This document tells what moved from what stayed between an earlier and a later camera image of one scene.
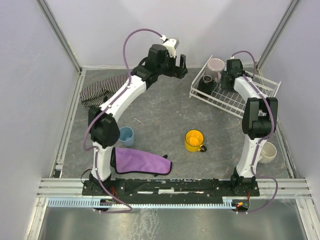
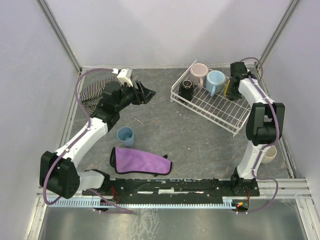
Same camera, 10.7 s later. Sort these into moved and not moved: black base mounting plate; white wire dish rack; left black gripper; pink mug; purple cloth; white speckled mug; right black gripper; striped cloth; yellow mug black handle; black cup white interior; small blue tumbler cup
Moved: left black gripper; right black gripper; black cup white interior; yellow mug black handle; white wire dish rack; pink mug
Not moved: black base mounting plate; small blue tumbler cup; purple cloth; white speckled mug; striped cloth
